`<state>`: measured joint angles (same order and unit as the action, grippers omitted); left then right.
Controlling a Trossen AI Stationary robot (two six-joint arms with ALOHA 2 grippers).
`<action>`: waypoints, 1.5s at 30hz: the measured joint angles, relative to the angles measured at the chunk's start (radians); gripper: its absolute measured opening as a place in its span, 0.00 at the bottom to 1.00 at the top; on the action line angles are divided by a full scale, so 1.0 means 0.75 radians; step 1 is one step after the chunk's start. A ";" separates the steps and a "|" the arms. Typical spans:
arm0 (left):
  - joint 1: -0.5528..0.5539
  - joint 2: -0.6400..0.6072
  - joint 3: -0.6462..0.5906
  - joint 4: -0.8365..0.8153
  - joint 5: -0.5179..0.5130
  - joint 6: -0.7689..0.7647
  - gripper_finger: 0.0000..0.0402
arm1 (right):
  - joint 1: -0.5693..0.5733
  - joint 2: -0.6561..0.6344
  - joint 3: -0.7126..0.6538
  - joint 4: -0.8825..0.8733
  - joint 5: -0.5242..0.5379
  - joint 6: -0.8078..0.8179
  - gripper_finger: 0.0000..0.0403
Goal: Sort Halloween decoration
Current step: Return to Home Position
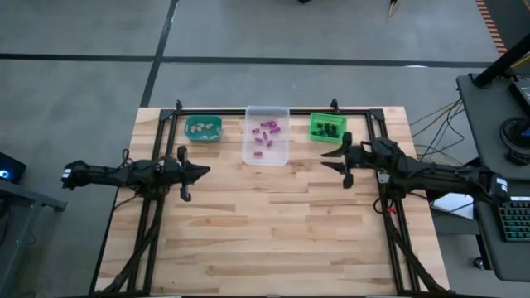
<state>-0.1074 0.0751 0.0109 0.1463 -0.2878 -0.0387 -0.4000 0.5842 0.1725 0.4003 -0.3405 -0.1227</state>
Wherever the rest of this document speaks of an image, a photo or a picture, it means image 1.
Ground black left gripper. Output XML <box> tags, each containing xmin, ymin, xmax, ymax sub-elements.
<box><xmin>163</xmin><ymin>145</ymin><xmax>212</xmax><ymax>203</ymax></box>

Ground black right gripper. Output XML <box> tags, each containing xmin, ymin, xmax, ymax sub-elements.
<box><xmin>320</xmin><ymin>131</ymin><xmax>405</xmax><ymax>190</ymax></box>

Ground green plastic basket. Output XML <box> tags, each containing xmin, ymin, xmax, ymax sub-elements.
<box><xmin>308</xmin><ymin>111</ymin><xmax>349</xmax><ymax>144</ymax></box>

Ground teal plastic bin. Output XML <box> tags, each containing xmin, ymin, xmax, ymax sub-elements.
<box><xmin>183</xmin><ymin>114</ymin><xmax>224</xmax><ymax>143</ymax></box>

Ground clear plastic bin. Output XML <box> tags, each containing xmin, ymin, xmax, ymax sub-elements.
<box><xmin>241</xmin><ymin>106</ymin><xmax>291</xmax><ymax>168</ymax></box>

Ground white paper sheet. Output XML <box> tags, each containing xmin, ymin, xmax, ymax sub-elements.
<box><xmin>429</xmin><ymin>192</ymin><xmax>475</xmax><ymax>221</ymax></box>

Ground grey desk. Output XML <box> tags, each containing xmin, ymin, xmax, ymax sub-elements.
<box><xmin>469</xmin><ymin>176</ymin><xmax>530</xmax><ymax>283</ymax></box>
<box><xmin>455</xmin><ymin>72</ymin><xmax>530</xmax><ymax>182</ymax></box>

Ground grey metal cart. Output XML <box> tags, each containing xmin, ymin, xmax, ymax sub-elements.
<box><xmin>0</xmin><ymin>178</ymin><xmax>69</xmax><ymax>297</ymax></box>

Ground black round headphones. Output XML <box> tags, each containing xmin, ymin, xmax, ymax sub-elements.
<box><xmin>499</xmin><ymin>116</ymin><xmax>530</xmax><ymax>167</ymax></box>

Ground black box with blue light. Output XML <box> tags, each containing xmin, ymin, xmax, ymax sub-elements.
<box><xmin>0</xmin><ymin>151</ymin><xmax>27</xmax><ymax>185</ymax></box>

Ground backlit black keyboard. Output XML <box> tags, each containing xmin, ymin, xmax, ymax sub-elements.
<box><xmin>498</xmin><ymin>195</ymin><xmax>530</xmax><ymax>243</ymax></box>

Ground black flat device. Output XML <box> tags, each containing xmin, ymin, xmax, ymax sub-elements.
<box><xmin>508</xmin><ymin>75</ymin><xmax>530</xmax><ymax>118</ymax></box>

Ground black mat with orange stripes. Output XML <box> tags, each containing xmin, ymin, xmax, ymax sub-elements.
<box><xmin>475</xmin><ymin>0</ymin><xmax>530</xmax><ymax>57</ymax></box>

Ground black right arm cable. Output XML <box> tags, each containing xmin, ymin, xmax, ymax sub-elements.
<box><xmin>371</xmin><ymin>196</ymin><xmax>393</xmax><ymax>216</ymax></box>

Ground tan cable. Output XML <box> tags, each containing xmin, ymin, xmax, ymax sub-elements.
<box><xmin>408</xmin><ymin>99</ymin><xmax>464</xmax><ymax>127</ymax></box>

